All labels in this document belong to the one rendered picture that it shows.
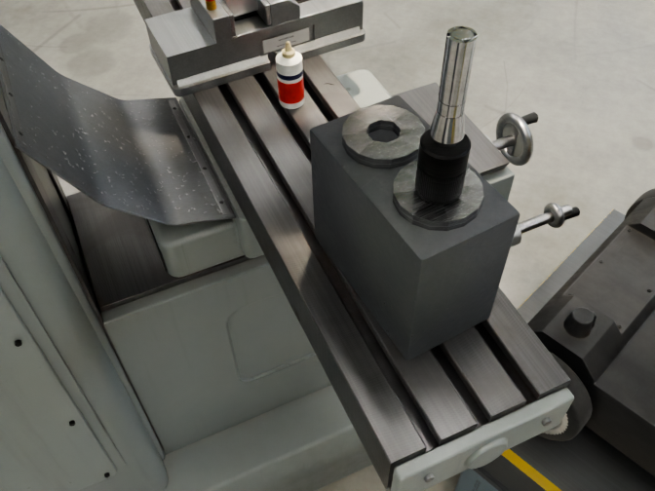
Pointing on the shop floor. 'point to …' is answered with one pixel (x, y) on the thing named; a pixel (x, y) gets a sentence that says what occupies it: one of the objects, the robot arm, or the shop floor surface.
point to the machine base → (274, 451)
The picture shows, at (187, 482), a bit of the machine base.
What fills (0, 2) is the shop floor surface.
